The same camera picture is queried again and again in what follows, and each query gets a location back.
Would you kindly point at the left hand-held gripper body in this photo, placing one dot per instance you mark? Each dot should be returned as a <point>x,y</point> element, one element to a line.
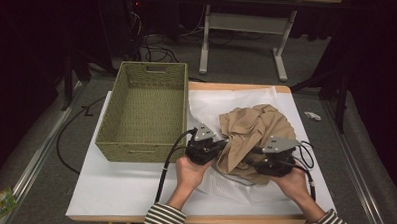
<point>200,150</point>

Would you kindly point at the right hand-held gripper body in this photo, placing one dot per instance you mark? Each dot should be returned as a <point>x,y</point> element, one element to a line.
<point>278,161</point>

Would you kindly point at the beige garment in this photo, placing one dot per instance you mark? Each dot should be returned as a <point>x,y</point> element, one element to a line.
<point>252,127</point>

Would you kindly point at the white cloth sheet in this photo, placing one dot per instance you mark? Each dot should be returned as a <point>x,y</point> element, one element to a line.
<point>210,109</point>

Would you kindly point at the green woven basket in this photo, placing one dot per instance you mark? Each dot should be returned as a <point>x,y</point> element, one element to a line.
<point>146,116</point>

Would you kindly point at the person's left hand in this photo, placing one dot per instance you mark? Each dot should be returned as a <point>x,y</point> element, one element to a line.
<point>191,176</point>

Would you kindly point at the person's right hand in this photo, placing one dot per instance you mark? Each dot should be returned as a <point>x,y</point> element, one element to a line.
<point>294,185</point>

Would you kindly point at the crumpled white paper scrap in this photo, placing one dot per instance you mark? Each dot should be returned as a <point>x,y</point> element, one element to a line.
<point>312,116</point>

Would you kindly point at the wooden table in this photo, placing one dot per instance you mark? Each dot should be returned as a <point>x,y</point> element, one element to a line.
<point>236,221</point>

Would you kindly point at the white board table cover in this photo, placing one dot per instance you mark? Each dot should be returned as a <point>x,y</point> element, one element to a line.
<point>123,189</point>

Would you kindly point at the black metal stand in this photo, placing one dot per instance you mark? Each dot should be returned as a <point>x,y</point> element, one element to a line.
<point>342,103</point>
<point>69,77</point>

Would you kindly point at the metal floor rail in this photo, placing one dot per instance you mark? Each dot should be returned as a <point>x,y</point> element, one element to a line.
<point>41,153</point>
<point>354,164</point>

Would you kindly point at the white metal desk frame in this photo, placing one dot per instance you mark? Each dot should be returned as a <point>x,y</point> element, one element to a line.
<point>246,23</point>

